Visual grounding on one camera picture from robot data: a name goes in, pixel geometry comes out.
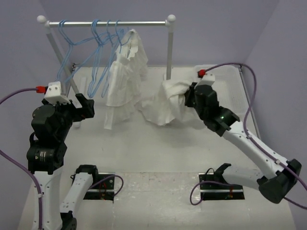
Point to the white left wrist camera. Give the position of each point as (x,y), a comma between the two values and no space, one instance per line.
(54,94)

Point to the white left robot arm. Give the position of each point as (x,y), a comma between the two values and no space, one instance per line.
(45,162)

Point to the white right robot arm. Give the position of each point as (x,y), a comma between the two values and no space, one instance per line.
(275,176)

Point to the blue empty hangers bunch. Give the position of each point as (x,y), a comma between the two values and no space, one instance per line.
(102,40)

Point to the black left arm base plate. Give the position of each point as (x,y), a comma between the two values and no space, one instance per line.
(104,190)

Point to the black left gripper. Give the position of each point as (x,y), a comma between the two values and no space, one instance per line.
(87,107)

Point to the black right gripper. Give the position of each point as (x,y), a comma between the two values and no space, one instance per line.
(189,94)

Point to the blue hanger holding garment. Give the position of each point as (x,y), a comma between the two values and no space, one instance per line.
(118,36)

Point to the white plastic basket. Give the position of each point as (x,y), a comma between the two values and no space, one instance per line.
(229,88)

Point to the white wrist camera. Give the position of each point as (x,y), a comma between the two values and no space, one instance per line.
(54,94)
(205,78)

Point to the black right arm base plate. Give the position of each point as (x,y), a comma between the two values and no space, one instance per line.
(211,191)

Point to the white clothes rack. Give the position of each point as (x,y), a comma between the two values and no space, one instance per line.
(169,23)

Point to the white skirt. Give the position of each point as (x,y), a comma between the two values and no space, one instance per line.
(168,103)

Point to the white hanging garment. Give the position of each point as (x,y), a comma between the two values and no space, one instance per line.
(126,74)

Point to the blue wire hanger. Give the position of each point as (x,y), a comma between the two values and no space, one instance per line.
(70,48)

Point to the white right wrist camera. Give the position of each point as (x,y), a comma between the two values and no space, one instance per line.
(205,78)

